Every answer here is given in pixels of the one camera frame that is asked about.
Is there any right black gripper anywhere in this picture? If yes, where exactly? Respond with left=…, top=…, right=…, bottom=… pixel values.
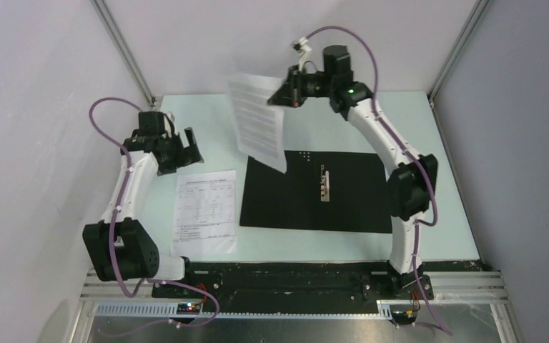
left=267, top=65, right=333, bottom=109

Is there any printed white paper sheet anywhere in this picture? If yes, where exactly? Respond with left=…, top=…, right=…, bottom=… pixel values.
left=227, top=73, right=287, bottom=174

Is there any metal folder clip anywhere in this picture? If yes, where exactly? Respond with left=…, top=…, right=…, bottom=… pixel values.
left=320, top=164, right=330, bottom=202

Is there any red and black folder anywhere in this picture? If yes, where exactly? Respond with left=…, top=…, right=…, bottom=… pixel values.
left=239, top=150, right=392, bottom=234

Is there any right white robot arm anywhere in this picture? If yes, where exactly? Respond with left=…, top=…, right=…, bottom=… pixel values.
left=267, top=64, right=438, bottom=299

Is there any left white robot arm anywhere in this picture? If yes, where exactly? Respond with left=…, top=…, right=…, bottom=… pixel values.
left=82, top=111, right=203, bottom=297

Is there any white table form sheet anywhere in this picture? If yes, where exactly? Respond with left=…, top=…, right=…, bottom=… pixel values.
left=170, top=170, right=237, bottom=258

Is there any left controller board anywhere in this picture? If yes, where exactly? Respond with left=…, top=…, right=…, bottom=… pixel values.
left=176, top=302, right=202, bottom=315

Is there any controller board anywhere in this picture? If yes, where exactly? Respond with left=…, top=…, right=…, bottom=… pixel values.
left=390, top=310, right=417, bottom=327
left=176, top=302, right=202, bottom=315

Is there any right controller board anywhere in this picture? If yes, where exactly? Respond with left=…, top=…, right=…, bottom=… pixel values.
left=390, top=310, right=417, bottom=327

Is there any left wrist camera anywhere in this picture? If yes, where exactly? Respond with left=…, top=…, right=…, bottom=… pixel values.
left=165, top=111, right=177, bottom=136

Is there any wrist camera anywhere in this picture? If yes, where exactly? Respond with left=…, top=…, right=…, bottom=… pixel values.
left=165, top=111, right=177, bottom=136
left=291, top=37, right=312, bottom=71

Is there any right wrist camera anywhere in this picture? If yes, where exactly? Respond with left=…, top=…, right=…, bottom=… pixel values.
left=291, top=37, right=312, bottom=71

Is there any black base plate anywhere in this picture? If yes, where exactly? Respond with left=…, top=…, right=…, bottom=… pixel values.
left=104, top=257, right=488, bottom=316

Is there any left aluminium corner post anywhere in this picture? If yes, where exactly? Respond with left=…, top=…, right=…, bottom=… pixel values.
left=90, top=0, right=156, bottom=106

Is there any aluminium corner post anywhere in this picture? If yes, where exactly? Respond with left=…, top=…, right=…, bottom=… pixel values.
left=427, top=0, right=493, bottom=106
left=90, top=0, right=156, bottom=106

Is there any right aluminium corner post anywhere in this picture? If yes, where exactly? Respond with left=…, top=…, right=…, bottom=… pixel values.
left=427, top=0, right=493, bottom=106

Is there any aluminium frame rail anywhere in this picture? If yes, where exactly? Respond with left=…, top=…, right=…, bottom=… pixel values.
left=66, top=272, right=524, bottom=342

